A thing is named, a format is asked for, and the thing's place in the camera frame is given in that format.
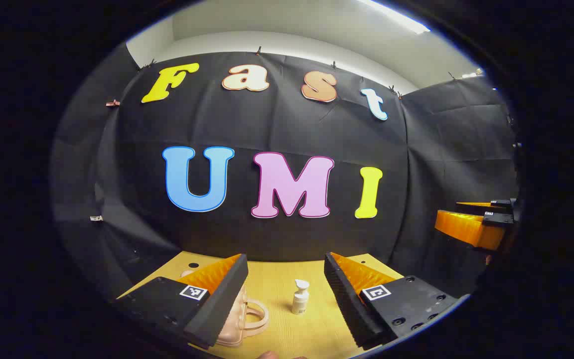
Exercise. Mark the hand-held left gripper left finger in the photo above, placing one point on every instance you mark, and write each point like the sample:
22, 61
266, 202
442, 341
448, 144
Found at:
217, 304

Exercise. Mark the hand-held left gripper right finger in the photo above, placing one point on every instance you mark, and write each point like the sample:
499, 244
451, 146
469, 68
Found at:
349, 304

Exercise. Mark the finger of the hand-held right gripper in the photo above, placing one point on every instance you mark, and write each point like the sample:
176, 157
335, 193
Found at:
466, 228
500, 203

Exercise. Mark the white pump bottle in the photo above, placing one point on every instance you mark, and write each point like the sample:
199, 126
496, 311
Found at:
300, 301

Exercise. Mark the black backdrop cloth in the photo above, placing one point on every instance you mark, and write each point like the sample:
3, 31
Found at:
267, 124

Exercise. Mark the copper cloth clip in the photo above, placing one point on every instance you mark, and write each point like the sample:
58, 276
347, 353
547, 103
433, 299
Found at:
112, 103

